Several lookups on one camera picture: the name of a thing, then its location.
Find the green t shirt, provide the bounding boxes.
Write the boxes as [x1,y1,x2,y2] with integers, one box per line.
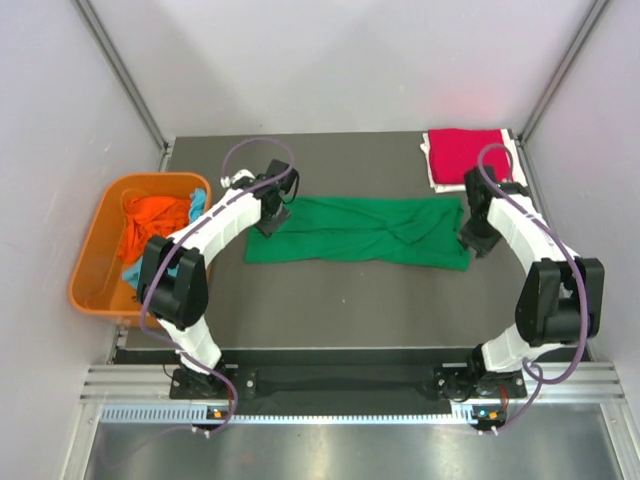
[244,197,471,271]

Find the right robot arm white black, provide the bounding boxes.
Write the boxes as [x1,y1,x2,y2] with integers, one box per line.
[434,167,605,402]

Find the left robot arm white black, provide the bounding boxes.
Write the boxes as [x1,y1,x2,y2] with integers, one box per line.
[136,159,299,398]

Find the folded white t shirt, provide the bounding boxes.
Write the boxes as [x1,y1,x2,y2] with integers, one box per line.
[420,129,527,194]

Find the folded red t shirt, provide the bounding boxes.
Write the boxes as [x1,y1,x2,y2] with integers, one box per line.
[427,128,504,186]

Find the orange t shirt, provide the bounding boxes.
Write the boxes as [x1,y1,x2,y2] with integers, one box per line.
[118,196,191,263]

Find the light blue t shirt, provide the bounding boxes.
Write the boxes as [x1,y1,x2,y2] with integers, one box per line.
[119,188,207,290]

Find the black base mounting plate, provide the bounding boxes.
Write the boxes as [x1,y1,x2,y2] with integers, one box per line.
[169,347,526,416]

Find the orange plastic basket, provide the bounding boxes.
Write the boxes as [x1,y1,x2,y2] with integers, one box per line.
[68,172,212,328]

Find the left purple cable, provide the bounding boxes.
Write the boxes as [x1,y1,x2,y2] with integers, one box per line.
[138,137,297,431]

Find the purple cable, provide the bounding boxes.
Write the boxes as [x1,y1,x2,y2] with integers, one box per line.
[477,143,591,434]
[138,137,297,431]

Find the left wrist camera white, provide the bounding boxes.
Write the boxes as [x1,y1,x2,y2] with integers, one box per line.
[220,169,256,190]

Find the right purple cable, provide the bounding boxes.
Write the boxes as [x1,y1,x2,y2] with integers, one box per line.
[477,143,591,434]

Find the slotted grey cable duct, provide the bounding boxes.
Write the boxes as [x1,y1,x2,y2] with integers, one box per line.
[100,404,504,426]

